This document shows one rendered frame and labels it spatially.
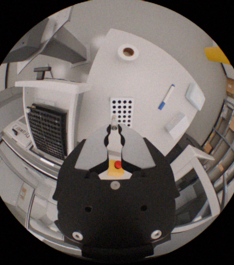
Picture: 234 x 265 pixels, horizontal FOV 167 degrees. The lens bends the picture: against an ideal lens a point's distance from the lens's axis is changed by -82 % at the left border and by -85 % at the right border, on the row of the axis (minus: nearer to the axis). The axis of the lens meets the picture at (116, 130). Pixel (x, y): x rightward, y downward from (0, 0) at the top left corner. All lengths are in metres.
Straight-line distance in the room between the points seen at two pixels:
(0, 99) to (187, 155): 1.75
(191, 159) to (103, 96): 0.64
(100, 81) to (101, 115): 0.14
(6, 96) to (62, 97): 1.01
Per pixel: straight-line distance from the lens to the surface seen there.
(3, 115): 2.04
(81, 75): 1.17
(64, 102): 0.30
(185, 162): 0.66
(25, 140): 0.56
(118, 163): 0.36
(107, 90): 0.32
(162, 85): 0.38
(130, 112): 0.31
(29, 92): 0.39
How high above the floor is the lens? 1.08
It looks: 57 degrees down
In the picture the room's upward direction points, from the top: 177 degrees clockwise
